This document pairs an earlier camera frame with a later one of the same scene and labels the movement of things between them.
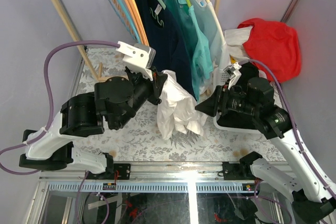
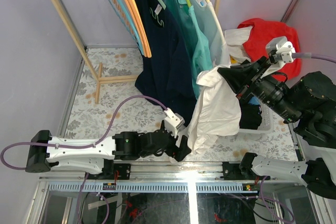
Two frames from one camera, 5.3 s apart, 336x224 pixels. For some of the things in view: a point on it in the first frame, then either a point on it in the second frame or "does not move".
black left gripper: [158, 79] to [178, 153]
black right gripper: [218, 100] to [238, 75]
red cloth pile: [275, 43] does not move
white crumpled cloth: [234, 39] does not move
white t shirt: [178, 109] to [218, 112]
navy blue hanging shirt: [169, 55] does not move
